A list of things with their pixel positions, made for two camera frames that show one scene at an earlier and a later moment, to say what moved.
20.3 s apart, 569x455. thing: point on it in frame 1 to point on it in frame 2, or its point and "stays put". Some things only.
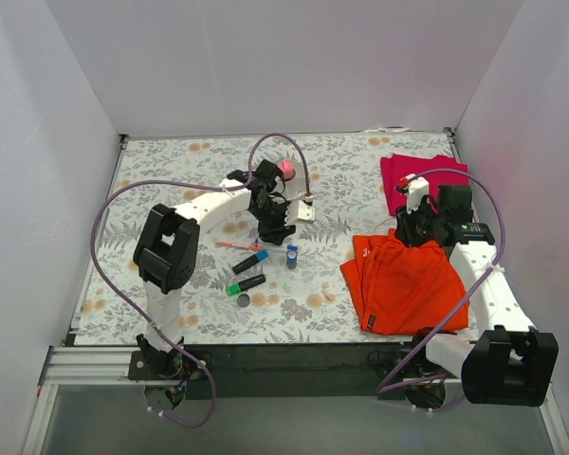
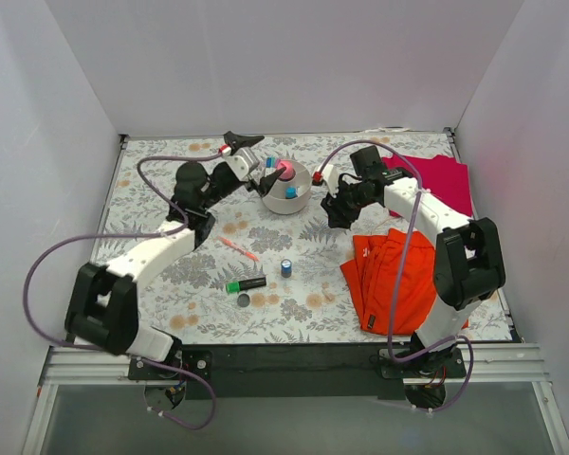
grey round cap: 244,300 stays put
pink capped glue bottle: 286,169 stays put
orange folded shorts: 404,289 stays put
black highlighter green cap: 236,288 stays put
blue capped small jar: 292,251 to 285,268
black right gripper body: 409,227 to 339,205
